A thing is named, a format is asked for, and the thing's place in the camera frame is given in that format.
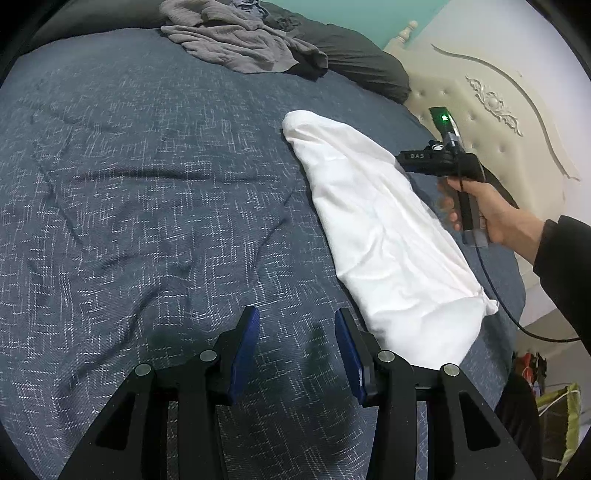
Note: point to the grey knit sweater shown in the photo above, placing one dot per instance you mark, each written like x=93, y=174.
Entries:
x=240, y=46

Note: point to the blue-grey shorts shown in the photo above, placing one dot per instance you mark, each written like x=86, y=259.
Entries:
x=247, y=5

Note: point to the white long-sleeve shirt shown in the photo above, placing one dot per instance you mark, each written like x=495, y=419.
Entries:
x=383, y=240

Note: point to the person's black pants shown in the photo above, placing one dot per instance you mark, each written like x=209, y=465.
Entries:
x=519, y=424

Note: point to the person's right hand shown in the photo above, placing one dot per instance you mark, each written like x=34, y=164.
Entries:
x=503, y=217

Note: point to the dark grey rolled duvet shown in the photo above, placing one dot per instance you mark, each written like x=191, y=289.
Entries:
x=364, y=64

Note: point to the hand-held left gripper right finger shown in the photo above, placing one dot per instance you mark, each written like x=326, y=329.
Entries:
x=348, y=350

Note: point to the cream tufted headboard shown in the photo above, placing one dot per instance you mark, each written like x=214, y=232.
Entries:
x=508, y=115

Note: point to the yellow-green frame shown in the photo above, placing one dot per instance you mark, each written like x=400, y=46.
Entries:
x=570, y=415

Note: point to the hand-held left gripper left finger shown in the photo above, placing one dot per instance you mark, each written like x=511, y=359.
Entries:
x=244, y=341

